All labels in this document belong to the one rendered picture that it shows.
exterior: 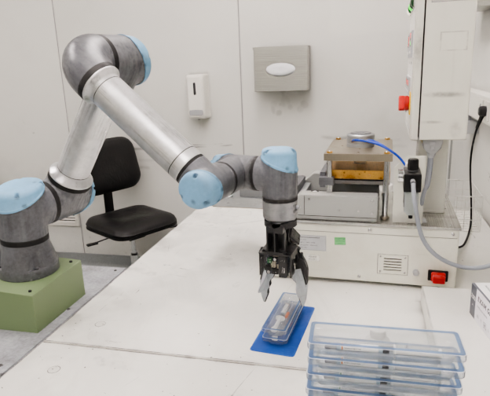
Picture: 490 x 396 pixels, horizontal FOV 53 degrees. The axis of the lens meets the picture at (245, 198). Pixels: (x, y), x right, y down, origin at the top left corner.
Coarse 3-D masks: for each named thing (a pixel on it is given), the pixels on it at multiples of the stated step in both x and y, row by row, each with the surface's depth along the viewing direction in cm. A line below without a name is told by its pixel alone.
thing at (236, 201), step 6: (306, 186) 156; (228, 198) 147; (234, 198) 146; (240, 198) 146; (246, 198) 145; (252, 198) 145; (258, 198) 144; (216, 204) 148; (222, 204) 148; (228, 204) 147; (234, 204) 147; (240, 204) 146; (246, 204) 146; (252, 204) 145; (258, 204) 145
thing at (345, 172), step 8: (336, 168) 138; (344, 168) 138; (352, 168) 137; (360, 168) 137; (368, 168) 137; (376, 168) 136; (336, 176) 137; (344, 176) 136; (352, 176) 136; (360, 176) 135; (368, 176) 133; (376, 176) 134; (360, 184) 136; (368, 184) 135; (376, 184) 135
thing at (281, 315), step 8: (280, 296) 121; (288, 296) 121; (296, 296) 121; (280, 304) 117; (288, 304) 117; (296, 304) 117; (272, 312) 114; (280, 312) 114; (288, 312) 114; (272, 320) 110; (280, 320) 110; (288, 320) 110; (272, 328) 107; (280, 328) 107
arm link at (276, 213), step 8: (296, 200) 104; (264, 208) 104; (272, 208) 102; (280, 208) 102; (288, 208) 102; (296, 208) 104; (264, 216) 105; (272, 216) 103; (280, 216) 102; (288, 216) 103; (296, 216) 104
